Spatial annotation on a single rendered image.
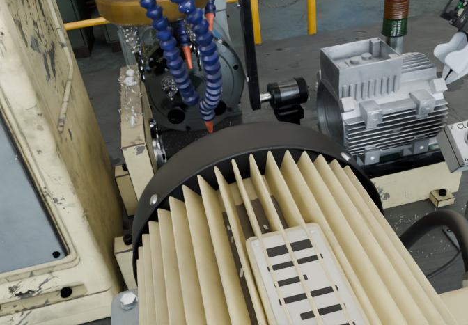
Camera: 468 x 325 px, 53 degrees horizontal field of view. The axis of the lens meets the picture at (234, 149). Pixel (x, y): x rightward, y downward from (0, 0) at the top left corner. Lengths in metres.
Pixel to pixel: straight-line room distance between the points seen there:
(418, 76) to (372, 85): 0.10
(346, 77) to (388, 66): 0.08
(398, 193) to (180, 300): 0.85
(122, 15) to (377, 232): 0.54
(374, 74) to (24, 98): 0.58
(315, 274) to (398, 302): 0.04
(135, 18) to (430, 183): 0.70
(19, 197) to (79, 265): 0.17
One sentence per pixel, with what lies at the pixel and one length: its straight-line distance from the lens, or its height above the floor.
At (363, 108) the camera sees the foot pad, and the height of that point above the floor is 1.07.
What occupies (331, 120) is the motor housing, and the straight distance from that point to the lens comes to 1.04.
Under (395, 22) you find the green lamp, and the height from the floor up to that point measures 1.07.
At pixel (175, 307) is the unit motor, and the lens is 0.25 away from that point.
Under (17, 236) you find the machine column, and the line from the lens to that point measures 0.80.
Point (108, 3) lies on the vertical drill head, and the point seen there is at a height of 1.33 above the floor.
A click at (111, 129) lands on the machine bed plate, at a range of 1.47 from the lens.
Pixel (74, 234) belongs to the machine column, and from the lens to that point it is 0.79.
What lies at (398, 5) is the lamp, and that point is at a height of 1.11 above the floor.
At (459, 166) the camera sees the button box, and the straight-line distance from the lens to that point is 0.83.
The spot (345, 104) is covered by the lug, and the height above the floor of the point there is 1.08.
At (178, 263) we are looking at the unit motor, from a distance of 0.25.
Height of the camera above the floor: 1.53
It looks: 35 degrees down
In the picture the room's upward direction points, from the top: 8 degrees counter-clockwise
